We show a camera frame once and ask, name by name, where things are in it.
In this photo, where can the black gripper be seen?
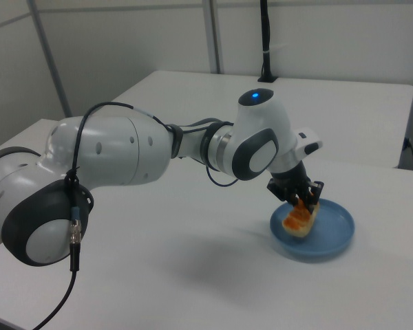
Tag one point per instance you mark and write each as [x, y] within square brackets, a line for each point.
[290, 180]

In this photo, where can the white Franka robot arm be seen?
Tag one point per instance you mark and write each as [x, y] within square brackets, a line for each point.
[124, 151]

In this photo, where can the blue round plate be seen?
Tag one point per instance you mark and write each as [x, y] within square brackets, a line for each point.
[334, 230]

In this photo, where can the white rectangular table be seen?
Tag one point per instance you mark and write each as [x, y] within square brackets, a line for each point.
[347, 117]

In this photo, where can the black camera stand pole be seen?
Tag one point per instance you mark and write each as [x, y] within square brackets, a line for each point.
[265, 34]

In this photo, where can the wide aluminium frame post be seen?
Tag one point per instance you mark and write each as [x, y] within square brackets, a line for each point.
[213, 34]

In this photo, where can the slim aluminium frame post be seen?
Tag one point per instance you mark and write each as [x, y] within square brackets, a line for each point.
[50, 58]

